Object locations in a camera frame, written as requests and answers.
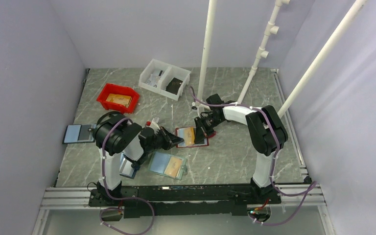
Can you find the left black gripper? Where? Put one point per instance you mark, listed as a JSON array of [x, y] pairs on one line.
[[172, 139]]

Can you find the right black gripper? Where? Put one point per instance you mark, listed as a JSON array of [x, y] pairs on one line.
[[201, 131]]

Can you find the red card holder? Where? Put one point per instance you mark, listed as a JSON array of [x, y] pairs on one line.
[[180, 133]]

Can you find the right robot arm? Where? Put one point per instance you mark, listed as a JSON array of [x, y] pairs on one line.
[[266, 130]]

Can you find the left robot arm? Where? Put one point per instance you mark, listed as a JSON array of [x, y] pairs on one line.
[[120, 140]]

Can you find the black cards in bin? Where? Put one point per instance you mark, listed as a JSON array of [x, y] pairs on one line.
[[174, 85]]

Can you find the gold cards in red bin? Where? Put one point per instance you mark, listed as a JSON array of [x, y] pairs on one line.
[[119, 99]]

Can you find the white divided plastic bin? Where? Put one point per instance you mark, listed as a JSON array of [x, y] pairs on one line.
[[170, 71]]

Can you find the red plastic bin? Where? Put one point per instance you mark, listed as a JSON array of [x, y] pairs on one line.
[[116, 89]]

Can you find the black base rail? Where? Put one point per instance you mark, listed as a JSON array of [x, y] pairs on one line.
[[138, 201]]

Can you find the aluminium frame rail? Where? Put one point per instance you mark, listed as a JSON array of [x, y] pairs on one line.
[[77, 198]]

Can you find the white pvc pipe frame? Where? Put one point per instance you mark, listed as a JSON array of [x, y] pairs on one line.
[[272, 29]]

